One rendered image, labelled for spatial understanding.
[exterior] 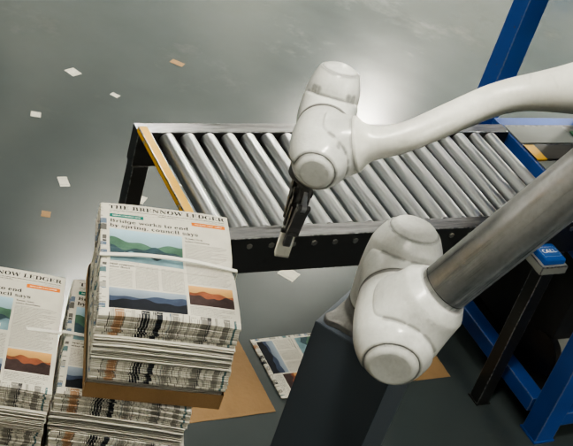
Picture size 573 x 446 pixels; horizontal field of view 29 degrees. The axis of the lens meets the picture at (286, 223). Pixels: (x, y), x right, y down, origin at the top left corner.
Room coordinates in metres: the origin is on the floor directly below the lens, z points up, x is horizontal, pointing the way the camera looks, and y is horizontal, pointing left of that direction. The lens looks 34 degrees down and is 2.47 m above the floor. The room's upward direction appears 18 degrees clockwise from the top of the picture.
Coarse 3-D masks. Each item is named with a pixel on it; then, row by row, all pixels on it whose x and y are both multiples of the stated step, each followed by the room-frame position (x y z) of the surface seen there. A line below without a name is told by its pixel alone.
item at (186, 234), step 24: (120, 216) 1.93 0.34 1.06; (144, 216) 1.96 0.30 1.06; (168, 216) 1.98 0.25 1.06; (192, 216) 2.01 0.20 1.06; (216, 216) 2.04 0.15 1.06; (96, 240) 1.89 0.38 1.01; (120, 240) 1.85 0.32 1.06; (144, 240) 1.88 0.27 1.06; (168, 240) 1.90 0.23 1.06; (192, 240) 1.93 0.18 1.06; (216, 240) 1.95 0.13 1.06
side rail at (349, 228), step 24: (240, 240) 2.36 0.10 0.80; (264, 240) 2.40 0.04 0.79; (312, 240) 2.48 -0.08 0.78; (336, 240) 2.52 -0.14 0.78; (360, 240) 2.56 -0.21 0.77; (456, 240) 2.75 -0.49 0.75; (552, 240) 2.96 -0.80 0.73; (240, 264) 2.37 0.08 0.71; (264, 264) 2.41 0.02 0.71; (288, 264) 2.45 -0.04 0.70; (312, 264) 2.49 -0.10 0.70; (336, 264) 2.54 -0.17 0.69
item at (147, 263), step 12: (132, 252) 1.82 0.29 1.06; (144, 252) 1.84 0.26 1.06; (156, 252) 1.85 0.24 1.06; (96, 264) 1.81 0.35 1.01; (120, 264) 1.77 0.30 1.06; (132, 264) 1.79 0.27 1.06; (144, 264) 1.80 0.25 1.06; (156, 264) 1.81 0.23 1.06; (168, 264) 1.82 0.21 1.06; (180, 264) 1.84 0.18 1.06; (192, 264) 1.85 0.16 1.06; (216, 264) 1.88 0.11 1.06; (228, 264) 1.89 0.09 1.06; (96, 276) 1.77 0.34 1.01; (216, 276) 1.83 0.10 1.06; (228, 276) 1.85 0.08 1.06
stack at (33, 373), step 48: (0, 288) 1.85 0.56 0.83; (48, 288) 1.90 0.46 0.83; (0, 336) 1.71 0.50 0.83; (48, 336) 1.75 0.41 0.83; (0, 384) 1.58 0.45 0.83; (48, 384) 1.62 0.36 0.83; (0, 432) 1.58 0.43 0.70; (48, 432) 1.65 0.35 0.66; (96, 432) 1.63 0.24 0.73; (144, 432) 1.65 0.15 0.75
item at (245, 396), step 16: (240, 352) 2.85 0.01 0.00; (240, 368) 2.78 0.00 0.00; (240, 384) 2.70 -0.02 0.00; (256, 384) 2.73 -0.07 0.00; (224, 400) 2.61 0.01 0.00; (240, 400) 2.63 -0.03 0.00; (256, 400) 2.66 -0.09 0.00; (192, 416) 2.50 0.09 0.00; (208, 416) 2.52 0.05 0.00; (224, 416) 2.54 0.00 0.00; (240, 416) 2.56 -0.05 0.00
